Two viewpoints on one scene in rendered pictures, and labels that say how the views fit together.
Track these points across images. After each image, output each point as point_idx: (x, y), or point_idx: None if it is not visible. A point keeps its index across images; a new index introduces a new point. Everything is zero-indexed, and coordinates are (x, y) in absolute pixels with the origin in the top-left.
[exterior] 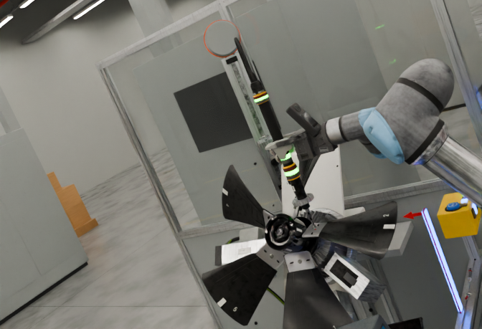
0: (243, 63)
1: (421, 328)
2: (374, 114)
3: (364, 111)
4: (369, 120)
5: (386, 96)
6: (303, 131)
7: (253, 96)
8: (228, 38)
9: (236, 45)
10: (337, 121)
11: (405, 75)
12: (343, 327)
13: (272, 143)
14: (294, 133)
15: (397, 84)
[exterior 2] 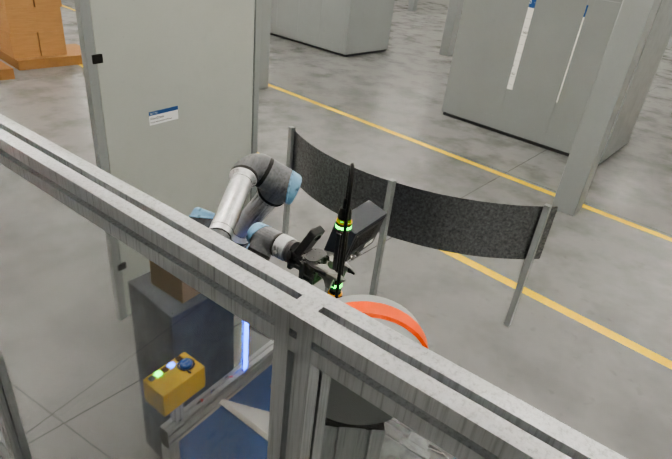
0: (350, 201)
1: None
2: (294, 171)
3: (264, 224)
4: (298, 174)
5: (283, 165)
6: (314, 249)
7: (351, 220)
8: None
9: (353, 176)
10: (285, 234)
11: (269, 156)
12: (351, 229)
13: (346, 262)
14: (322, 256)
15: (275, 160)
